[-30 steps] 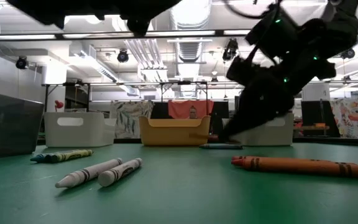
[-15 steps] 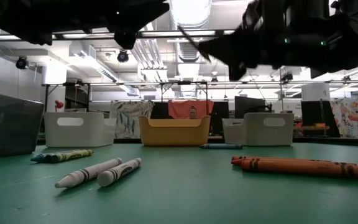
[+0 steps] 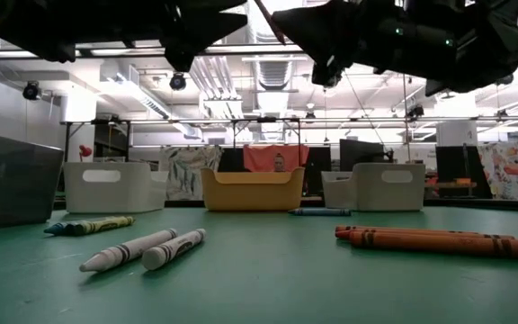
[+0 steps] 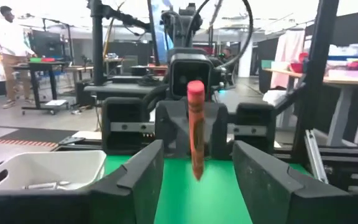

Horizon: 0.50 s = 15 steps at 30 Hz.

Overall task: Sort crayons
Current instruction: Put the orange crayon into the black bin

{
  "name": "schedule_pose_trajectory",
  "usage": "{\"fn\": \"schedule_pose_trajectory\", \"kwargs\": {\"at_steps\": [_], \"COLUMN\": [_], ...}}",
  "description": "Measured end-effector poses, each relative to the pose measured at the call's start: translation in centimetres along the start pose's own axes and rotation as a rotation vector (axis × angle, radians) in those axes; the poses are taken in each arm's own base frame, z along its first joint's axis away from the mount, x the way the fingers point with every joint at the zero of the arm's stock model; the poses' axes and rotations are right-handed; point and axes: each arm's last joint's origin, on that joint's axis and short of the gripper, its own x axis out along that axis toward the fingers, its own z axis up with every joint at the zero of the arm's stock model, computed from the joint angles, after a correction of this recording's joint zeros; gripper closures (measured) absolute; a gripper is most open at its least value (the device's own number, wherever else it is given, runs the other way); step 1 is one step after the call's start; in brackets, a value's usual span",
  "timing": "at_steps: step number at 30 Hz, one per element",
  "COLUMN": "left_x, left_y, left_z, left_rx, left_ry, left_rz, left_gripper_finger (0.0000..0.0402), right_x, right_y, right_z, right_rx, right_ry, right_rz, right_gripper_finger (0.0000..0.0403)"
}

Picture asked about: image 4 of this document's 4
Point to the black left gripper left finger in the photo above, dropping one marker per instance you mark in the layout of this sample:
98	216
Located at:
148	174

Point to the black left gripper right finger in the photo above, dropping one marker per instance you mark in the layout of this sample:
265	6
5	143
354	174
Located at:
259	180

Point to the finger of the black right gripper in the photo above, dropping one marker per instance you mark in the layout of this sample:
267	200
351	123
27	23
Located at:
172	130
214	130

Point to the orange crayon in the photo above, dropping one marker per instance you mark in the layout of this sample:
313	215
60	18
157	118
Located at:
196	124

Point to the white crayon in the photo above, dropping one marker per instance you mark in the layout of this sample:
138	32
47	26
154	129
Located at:
63	183
42	186

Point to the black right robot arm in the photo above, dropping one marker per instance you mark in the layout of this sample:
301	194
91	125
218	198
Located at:
182	25

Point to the grey operator desk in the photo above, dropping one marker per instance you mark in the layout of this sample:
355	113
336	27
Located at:
120	88

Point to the black computer tower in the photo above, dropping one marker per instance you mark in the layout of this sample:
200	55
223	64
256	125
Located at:
82	93

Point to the silver aluminium extrusion bar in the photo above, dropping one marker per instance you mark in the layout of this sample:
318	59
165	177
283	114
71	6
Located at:
314	155

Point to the wooden desk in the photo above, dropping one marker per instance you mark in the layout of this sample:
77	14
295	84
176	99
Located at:
79	67

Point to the person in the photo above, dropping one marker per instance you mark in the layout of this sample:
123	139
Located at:
11	46
227	54

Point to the white pillar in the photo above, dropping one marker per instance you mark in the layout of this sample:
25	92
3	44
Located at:
245	59

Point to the tilted operator monitor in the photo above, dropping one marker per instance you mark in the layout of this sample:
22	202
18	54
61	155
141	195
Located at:
160	28

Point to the black standing desk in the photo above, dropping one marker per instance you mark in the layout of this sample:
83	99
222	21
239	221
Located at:
39	65

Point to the white plastic bin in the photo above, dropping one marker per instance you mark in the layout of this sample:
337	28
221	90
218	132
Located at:
42	168

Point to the black striped floor mat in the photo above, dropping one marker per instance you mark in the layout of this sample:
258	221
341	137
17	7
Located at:
26	137

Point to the black monitor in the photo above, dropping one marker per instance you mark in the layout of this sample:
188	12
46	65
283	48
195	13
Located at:
47	43

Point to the red bowl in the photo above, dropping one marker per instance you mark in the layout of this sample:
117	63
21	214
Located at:
297	67

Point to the pink hanging cloth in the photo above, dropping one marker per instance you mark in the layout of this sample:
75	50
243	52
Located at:
287	46

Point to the black partition panel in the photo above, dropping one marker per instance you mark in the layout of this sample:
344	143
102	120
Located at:
353	102

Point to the wooden table white legs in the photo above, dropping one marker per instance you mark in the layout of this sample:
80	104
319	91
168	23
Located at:
346	81

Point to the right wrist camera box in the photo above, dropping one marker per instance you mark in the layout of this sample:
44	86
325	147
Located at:
190	74

